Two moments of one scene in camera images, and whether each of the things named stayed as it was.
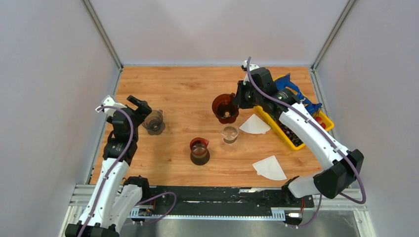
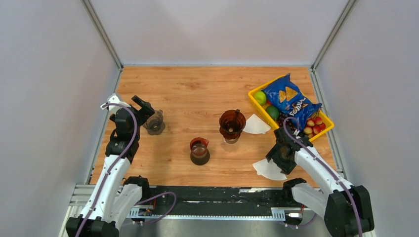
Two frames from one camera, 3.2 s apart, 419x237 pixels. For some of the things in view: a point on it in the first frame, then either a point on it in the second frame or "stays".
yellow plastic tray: (287, 135) stays
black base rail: (226, 197) stays
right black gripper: (239, 102) → (286, 167)
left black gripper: (143, 108) stays
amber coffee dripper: (224, 109) → (232, 122)
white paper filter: (270, 168) stays
